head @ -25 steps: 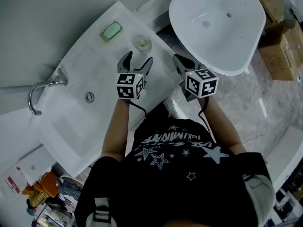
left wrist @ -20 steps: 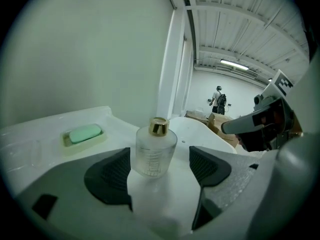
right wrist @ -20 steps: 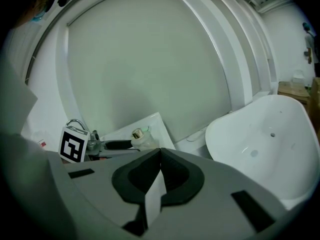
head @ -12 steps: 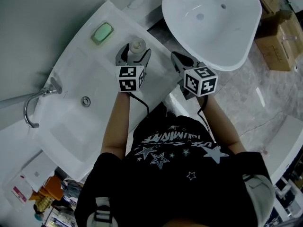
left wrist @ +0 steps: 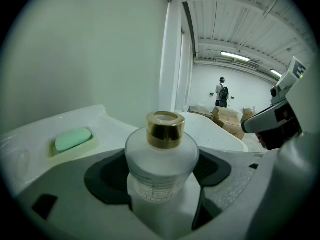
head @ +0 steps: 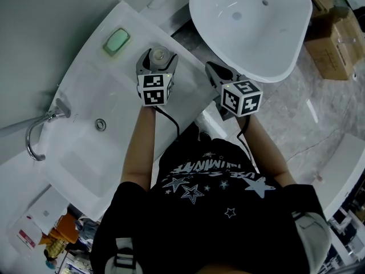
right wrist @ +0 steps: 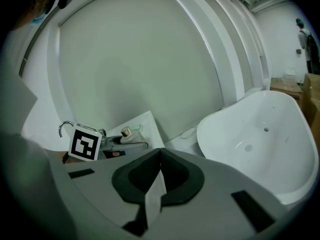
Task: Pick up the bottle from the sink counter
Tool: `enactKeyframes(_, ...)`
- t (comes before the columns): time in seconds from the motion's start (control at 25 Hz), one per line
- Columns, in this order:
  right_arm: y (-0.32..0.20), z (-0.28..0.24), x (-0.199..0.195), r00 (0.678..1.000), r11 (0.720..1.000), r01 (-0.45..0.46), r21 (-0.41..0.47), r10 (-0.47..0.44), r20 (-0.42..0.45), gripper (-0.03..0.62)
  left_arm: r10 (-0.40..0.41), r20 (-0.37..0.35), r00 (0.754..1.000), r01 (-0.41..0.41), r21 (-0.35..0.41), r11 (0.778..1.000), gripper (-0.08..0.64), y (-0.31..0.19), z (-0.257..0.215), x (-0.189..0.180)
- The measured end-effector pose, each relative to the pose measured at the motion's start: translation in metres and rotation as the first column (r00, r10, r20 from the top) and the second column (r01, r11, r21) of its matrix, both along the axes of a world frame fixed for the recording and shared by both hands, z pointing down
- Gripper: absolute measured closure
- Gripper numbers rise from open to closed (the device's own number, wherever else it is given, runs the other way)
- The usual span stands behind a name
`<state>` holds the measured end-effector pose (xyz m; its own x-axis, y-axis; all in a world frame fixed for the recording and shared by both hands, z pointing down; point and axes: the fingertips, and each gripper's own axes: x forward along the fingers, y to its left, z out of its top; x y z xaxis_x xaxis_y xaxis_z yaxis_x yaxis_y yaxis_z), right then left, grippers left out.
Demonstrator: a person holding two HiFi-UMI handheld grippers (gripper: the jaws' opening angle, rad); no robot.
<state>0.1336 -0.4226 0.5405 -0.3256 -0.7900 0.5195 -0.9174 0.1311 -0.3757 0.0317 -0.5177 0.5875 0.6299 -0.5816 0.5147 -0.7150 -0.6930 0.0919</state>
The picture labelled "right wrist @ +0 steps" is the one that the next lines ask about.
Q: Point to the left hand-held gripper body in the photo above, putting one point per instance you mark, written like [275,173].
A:
[85,144]

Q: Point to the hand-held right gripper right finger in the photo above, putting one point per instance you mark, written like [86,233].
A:
[190,181]

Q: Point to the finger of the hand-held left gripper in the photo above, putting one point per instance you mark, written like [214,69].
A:
[116,140]

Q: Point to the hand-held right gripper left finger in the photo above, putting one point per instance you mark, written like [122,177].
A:
[125,181]

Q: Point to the clear bottle with gold cap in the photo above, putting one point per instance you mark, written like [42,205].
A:
[130,136]

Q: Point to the chrome faucet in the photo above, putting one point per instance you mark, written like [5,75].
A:
[61,127]

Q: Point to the person's torso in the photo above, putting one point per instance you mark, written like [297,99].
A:
[15,104]

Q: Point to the white bathtub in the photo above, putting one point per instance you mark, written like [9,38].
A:
[262,144]

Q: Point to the brown cardboard box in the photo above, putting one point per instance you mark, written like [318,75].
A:
[285,87]
[312,101]

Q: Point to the white round container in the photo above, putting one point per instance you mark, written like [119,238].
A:
[290,74]

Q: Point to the person's head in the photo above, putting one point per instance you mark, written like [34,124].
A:
[37,1]

